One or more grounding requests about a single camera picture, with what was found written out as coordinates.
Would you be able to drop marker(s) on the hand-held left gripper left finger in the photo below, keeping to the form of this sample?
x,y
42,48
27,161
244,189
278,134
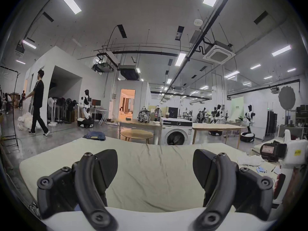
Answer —
x,y
83,177

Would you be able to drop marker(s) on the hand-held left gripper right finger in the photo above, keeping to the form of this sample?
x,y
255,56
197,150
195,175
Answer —
x,y
225,179

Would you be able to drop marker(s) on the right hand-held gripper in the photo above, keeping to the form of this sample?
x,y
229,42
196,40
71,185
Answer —
x,y
293,157

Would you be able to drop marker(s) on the person's right hand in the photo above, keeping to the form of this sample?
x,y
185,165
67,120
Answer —
x,y
279,185

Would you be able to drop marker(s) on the white cloth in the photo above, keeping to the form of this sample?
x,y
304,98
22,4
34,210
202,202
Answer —
x,y
250,160

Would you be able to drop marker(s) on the small blue object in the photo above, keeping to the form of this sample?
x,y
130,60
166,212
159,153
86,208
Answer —
x,y
260,170

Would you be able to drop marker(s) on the blue jeans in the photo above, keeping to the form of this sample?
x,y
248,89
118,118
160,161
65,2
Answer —
x,y
95,135

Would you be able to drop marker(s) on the long wooden table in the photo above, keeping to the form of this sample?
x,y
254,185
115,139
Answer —
x,y
217,129

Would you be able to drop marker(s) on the white humanoid robot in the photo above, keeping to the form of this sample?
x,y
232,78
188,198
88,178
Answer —
x,y
249,123
216,115
85,112

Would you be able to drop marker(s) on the round grey reflector on stand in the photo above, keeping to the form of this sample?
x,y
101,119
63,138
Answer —
x,y
286,97

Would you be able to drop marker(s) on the white folding table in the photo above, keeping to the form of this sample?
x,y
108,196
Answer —
x,y
104,117

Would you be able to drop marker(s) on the white washing machine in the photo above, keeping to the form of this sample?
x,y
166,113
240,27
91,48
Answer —
x,y
176,131

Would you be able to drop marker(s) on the round wooden low table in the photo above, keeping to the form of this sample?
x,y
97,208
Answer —
x,y
136,135

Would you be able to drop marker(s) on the bed with beige sheet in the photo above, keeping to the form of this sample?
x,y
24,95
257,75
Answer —
x,y
156,172

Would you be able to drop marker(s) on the desk with monitor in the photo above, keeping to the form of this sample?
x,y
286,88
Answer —
x,y
96,107

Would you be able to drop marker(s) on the white standing fan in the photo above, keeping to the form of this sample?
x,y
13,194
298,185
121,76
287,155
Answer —
x,y
51,111

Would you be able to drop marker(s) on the wooden table with bag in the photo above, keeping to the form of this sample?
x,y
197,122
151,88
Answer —
x,y
140,123

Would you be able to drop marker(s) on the pile of white cloths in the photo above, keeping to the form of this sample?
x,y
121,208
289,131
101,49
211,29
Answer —
x,y
24,121

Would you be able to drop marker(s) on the black tripod stand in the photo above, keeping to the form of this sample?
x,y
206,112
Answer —
x,y
13,105

